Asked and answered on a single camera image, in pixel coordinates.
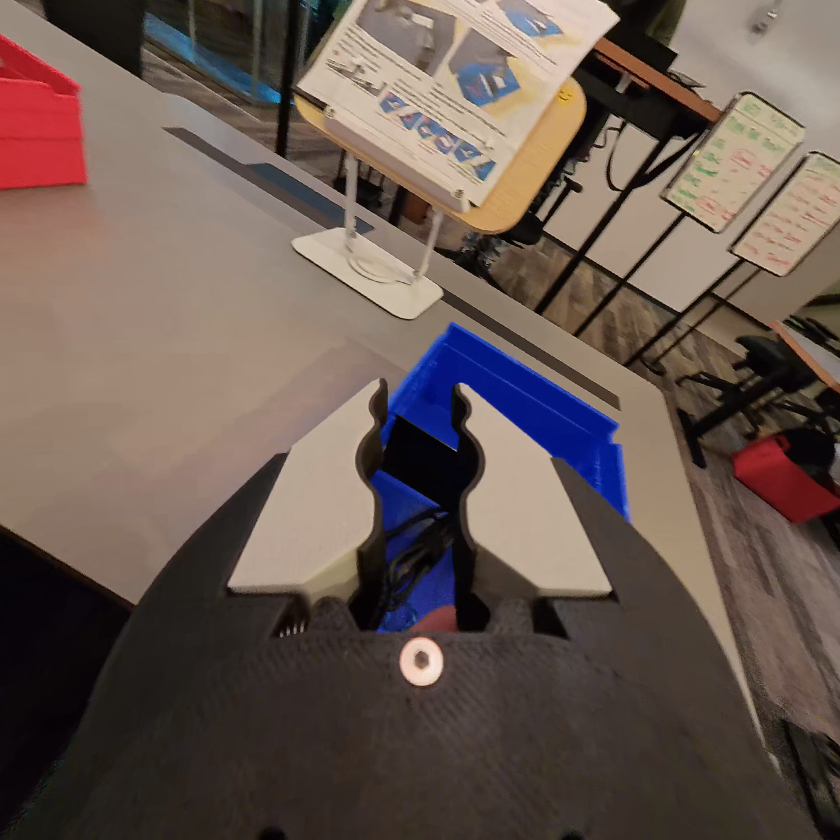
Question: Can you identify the long wooden workbench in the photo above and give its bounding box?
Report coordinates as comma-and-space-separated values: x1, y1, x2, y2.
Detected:
771, 318, 840, 395

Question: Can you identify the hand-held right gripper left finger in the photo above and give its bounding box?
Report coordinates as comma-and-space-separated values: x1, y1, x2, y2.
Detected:
227, 378, 391, 622

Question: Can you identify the red plastic bin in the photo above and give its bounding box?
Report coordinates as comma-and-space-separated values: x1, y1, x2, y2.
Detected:
0, 33, 89, 191

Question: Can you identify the thin black cable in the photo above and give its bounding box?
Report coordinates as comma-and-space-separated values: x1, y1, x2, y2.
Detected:
377, 505, 460, 631

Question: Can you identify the black bin divider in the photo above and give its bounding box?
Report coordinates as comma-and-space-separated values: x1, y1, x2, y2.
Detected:
381, 416, 473, 509

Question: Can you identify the black office chair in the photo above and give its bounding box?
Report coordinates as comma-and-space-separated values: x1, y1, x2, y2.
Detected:
459, 157, 585, 277
676, 335, 840, 470

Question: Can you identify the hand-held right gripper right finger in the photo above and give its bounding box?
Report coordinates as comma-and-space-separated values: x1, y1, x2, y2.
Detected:
451, 384, 616, 629

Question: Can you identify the printed instruction sheet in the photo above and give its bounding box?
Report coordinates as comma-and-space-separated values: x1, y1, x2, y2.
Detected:
295, 0, 621, 207

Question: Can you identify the black high-back chair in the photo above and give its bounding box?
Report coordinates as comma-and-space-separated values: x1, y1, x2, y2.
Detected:
42, 0, 145, 76

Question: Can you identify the blue plastic bin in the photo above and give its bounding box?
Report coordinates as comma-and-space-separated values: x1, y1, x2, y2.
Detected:
377, 322, 631, 634

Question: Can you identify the red bag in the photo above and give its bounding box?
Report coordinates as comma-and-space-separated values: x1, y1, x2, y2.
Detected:
731, 430, 840, 525

